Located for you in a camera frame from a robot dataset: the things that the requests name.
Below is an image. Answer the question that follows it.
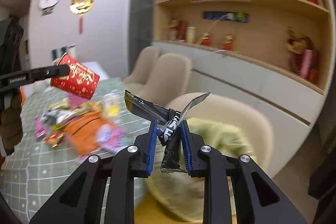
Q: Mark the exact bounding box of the cream tumbler cup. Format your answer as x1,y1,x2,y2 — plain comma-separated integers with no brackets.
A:
186,27,197,44

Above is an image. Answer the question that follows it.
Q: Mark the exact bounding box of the red paper cup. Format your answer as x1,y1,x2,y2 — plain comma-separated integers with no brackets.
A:
50,53,100,100

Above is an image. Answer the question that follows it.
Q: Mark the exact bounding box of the middle beige chair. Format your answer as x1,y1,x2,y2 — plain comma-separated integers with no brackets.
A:
137,53,192,106

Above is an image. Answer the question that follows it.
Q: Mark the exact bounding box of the red figurine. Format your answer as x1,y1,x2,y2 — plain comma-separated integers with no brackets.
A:
200,32,211,47
222,34,234,51

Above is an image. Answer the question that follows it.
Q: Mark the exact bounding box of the orange plastic bag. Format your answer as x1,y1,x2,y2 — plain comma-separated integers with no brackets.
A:
64,112,115,156

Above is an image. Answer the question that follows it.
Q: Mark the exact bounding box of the far beige chair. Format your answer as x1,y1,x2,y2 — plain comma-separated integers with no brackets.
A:
123,46,159,94

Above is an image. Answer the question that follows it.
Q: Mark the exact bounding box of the beige chair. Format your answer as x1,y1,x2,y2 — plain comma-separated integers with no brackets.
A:
186,94,274,173
137,53,192,106
123,46,159,94

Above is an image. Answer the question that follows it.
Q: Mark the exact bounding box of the left red figurine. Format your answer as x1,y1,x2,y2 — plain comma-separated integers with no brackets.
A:
200,32,211,47

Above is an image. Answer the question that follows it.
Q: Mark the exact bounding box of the red gold snack wrapper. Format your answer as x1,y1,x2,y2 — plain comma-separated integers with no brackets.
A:
43,131,64,148

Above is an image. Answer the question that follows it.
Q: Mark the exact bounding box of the black foil wrapper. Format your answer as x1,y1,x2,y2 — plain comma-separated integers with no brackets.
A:
124,90,210,177

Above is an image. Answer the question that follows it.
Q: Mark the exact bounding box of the green grid tablecloth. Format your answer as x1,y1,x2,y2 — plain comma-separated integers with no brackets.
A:
1,78,150,223

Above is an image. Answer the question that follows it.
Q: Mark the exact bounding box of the red bag with flowers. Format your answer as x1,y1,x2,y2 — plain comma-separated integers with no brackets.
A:
167,14,188,41

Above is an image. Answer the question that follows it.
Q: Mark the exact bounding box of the yellow striped snack bag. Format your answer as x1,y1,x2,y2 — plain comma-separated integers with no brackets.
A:
48,98,70,111

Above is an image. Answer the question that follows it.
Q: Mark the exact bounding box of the red gold wall ornament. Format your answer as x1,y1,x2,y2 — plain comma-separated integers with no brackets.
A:
70,0,94,35

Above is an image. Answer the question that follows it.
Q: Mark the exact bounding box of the right red figurine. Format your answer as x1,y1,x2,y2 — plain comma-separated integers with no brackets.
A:
222,34,234,51

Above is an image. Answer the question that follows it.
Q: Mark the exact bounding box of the green white milk pouch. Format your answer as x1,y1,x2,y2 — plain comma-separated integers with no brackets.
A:
41,109,74,125

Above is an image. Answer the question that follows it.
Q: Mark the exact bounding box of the black power strip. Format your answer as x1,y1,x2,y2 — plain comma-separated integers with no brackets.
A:
202,11,249,23

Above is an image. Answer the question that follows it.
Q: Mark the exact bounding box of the wooden shelf cabinet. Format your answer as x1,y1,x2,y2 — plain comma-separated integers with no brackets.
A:
153,0,335,176

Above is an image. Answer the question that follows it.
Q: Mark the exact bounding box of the red gift bag bouquet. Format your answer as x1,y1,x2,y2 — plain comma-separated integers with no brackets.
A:
286,28,319,84

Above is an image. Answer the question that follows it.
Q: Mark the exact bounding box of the colorful cartoon snack bag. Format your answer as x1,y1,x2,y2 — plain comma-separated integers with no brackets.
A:
96,124,131,154

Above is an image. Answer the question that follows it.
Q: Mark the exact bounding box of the gold yellow snack wrapper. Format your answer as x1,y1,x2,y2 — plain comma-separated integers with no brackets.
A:
66,102,102,122

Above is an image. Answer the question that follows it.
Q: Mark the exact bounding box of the white charging cable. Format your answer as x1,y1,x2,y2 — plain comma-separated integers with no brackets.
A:
198,13,232,46

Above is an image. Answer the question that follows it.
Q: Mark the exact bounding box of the white yellow toy box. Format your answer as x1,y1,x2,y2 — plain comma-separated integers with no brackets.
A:
102,93,120,118

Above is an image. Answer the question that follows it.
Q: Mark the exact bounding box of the left brown gloved hand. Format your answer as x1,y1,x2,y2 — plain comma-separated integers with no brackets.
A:
1,89,23,156

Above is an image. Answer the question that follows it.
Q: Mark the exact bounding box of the near beige chair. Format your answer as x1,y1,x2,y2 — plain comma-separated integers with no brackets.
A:
186,94,274,173

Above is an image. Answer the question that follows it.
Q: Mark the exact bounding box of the pink toy box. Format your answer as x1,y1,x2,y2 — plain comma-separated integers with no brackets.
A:
67,93,88,109

